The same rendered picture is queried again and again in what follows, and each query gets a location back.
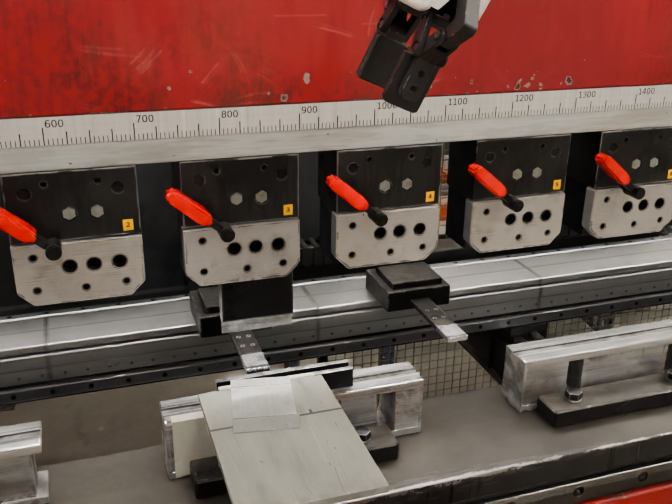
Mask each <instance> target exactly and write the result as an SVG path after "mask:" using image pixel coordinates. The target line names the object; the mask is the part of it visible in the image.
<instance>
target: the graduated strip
mask: <svg viewBox="0 0 672 504"><path fill-rule="evenodd" d="M656 107H672V85H655V86H636V87H617V88H597V89H578V90H559V91H540V92H521V93H502V94H482V95H463V96H444V97H425V98H424V100H423V102H422V104H421V106H420V108H419V110H418V111H417V112H416V113H411V112H409V111H406V110H404V109H402V108H399V107H397V106H395V105H392V104H390V103H388V102H385V101H384V100H368V101H348V102H329V103H310V104H291V105H272V106H253V107H233V108H214V109H195V110H176V111H157V112H138V113H119V114H99V115H80V116H61V117H42V118H23V119H4V120H0V148H14V147H30V146H46V145H62V144H79V143H95V142H111V141H127V140H143V139H159V138H175V137H191V136H207V135H223V134H239V133H255V132H271V131H287V130H303V129H319V128H335V127H351V126H367V125H383V124H399V123H415V122H431V121H447V120H463V119H479V118H495V117H511V116H527V115H543V114H559V113H576V112H592V111H608V110H624V109H640V108H656Z"/></svg>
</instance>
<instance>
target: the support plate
mask: <svg viewBox="0 0 672 504"><path fill-rule="evenodd" d="M290 381H291V386H292V392H293V397H294V402H295V407H296V413H297V414H305V413H310V412H309V410H308V409H311V410H312V412H317V411H322V410H328V409H334V408H339V407H341V406H340V404H339V403H338V401H337V399H336V398H335V396H334V394H333V393H332V391H331V390H330V388H329V386H328V385H327V383H326V381H325V380H324V378H323V377H322V375H315V376H309V377H303V378H297V379H291V380H290ZM198 398H199V403H200V406H201V409H202V412H203V415H204V418H205V422H206V425H207V428H208V431H209V434H210V437H211V440H212V444H213V447H214V450H215V453H216V456H217V459H218V462H219V466H220V469H221V472H222V475H223V478H224V481H225V484H226V488H227V491H228V494H229V497H230V500H231V503H232V504H335V503H340V502H344V501H349V500H354V499H358V498H363V497H368V496H373V495H377V494H382V493H387V492H389V484H388V483H387V481H386V479H385V478H384V476H383V474H382V473H381V471H380V470H379V468H378V466H377V465H376V463H375V461H374V460H373V458H372V457H371V455H370V453H369V452H368V450H367V448H366V447H365V445H364V443H363V442H362V440H361V439H360V437H359V435H358V434H357V432H356V430H355V429H354V427H353V425H352V424H351V422H350V421H349V419H348V417H347V416H346V414H345V412H344V411H343V409H338V410H333V411H327V412H321V413H316V414H310V415H304V416H299V429H291V430H278V431H265V432H252V433H239V434H233V428H230V429H224V430H219V431H213V432H210V430H214V429H219V428H225V427H231V426H233V418H232V400H231V389H228V390H222V391H216V392H210V393H203V394H199V395H198Z"/></svg>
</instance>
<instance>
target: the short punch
mask: <svg viewBox="0 0 672 504"><path fill-rule="evenodd" d="M219 306H220V319H221V326H222V334H223V333H231V332H238V331H245V330H252V329H259V328H267V327H274V326H281V325H288V324H292V313H293V270H292V271H291V272H290V273H289V274H288V275H287V276H284V277H275V278H267V279H259V280H250V281H242V282H234V283H225V284H219Z"/></svg>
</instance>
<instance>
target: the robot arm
mask: <svg viewBox="0 0 672 504"><path fill-rule="evenodd" d="M489 2H490V0H387V2H385V4H384V13H383V15H382V16H381V18H380V19H379V21H378V23H377V30H378V31H377V30H376V32H375V34H374V36H373V38H372V40H371V42H370V44H369V46H368V49H367V51H366V53H365V55H364V57H363V59H362V61H361V63H360V65H359V67H358V69H357V72H356V75H357V76H358V77H359V78H360V79H363V80H365V81H367V82H369V83H372V84H374V85H376V86H379V87H381V88H383V89H384V91H383V93H382V99H383V100H384V101H385V102H388V103H390V104H392V105H395V106H397V107H399V108H402V109H404V110H406V111H409V112H411V113H416V112H417V111H418V110H419V108H420V106H421V104H422V102H423V100H424V98H425V96H426V94H427V92H428V90H429V88H430V86H431V85H432V83H433V81H434V79H435V77H436V75H437V73H438V71H439V69H440V68H442V67H444V66H445V65H446V63H447V61H448V58H449V55H450V54H452V53H453V52H454V51H456V50H457V49H458V48H459V47H460V46H459V45H461V44H462V43H464V42H465V41H467V40H468V39H470V38H471V37H473V36H474V35H475V34H476V32H477V29H478V21H479V19H480V18H481V16H482V14H483V13H484V11H485V9H486V8H487V6H488V4H489ZM407 12H408V13H410V14H412V15H411V17H410V18H409V20H408V21H407ZM431 27H433V28H435V29H437V31H436V32H434V33H433V34H432V35H431V36H429V33H430V30H431ZM416 29H417V30H416ZM415 30H416V33H415V36H414V39H413V42H412V45H411V48H410V46H409V45H407V44H404V43H406V42H407V41H408V40H409V39H410V37H411V36H412V34H413V33H414V32H415ZM379 31H380V32H379ZM428 36H429V37H428ZM409 48H410V52H408V50H409Z"/></svg>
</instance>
